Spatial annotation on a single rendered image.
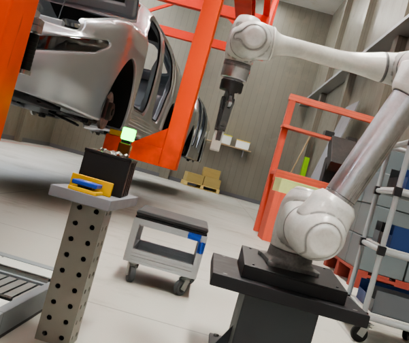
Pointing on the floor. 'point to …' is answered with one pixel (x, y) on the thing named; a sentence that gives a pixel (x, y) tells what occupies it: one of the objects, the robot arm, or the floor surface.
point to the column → (73, 274)
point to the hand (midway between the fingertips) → (216, 140)
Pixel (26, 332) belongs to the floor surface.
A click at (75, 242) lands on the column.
